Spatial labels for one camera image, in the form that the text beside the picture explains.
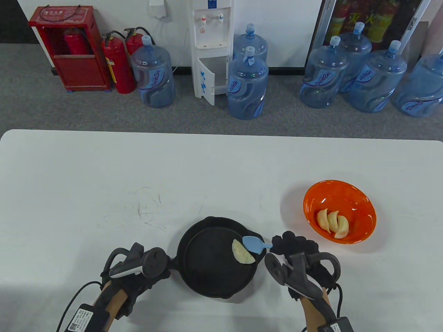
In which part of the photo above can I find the person's left hand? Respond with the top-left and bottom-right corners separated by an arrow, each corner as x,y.
104,258 -> 172,320

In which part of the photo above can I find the person's right hand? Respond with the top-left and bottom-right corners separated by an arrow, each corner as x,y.
270,231 -> 338,301

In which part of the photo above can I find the light blue dessert shovel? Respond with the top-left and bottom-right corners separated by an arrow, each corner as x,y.
242,236 -> 273,256

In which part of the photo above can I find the black frying pan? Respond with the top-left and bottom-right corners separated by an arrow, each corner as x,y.
169,217 -> 267,299

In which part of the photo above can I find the person's right forearm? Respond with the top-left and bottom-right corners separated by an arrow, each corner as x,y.
298,289 -> 338,332

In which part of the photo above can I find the black round tracker controller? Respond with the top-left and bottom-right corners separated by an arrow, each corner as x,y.
265,252 -> 341,301
101,242 -> 168,279

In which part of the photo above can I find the black labelled wrist box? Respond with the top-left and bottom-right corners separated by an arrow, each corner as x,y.
67,304 -> 110,332
318,316 -> 354,332

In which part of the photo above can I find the orange plastic bowl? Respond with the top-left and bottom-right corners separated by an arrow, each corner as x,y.
303,179 -> 377,245

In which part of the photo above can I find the blue water jug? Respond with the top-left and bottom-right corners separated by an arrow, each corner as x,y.
337,22 -> 373,93
349,40 -> 408,113
233,24 -> 269,62
391,54 -> 443,118
130,35 -> 176,108
299,36 -> 350,109
227,46 -> 269,120

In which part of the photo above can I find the red fire extinguisher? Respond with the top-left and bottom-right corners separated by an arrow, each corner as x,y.
63,28 -> 91,55
101,30 -> 135,94
124,27 -> 155,57

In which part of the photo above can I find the red fire extinguisher cabinet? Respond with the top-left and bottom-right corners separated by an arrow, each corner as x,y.
28,5 -> 112,92

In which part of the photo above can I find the white water dispenser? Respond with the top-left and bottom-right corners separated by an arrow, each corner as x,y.
191,0 -> 235,106

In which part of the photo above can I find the glass fire hydrant cabinet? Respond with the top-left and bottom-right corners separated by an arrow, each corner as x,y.
305,0 -> 431,68

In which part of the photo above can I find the black cable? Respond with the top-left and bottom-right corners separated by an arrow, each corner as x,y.
56,281 -> 103,332
300,284 -> 344,332

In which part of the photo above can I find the white power cable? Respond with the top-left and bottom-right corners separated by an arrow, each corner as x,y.
156,17 -> 190,74

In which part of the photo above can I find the white wall adapter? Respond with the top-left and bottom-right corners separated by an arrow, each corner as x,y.
149,0 -> 167,18

